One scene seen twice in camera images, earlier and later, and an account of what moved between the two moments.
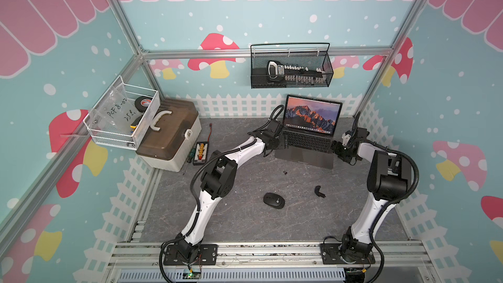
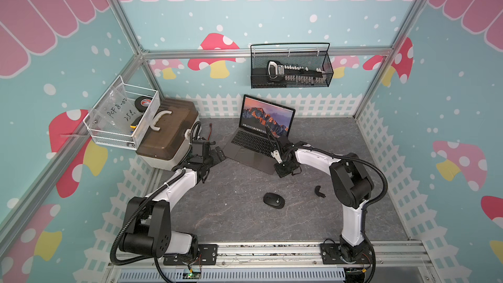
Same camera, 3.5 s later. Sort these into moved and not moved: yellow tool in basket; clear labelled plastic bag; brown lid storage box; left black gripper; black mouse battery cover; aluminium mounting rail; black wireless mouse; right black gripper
Moved: left black gripper; right black gripper
Not moved: aluminium mounting rail; black mouse battery cover; clear labelled plastic bag; brown lid storage box; black wireless mouse; yellow tool in basket
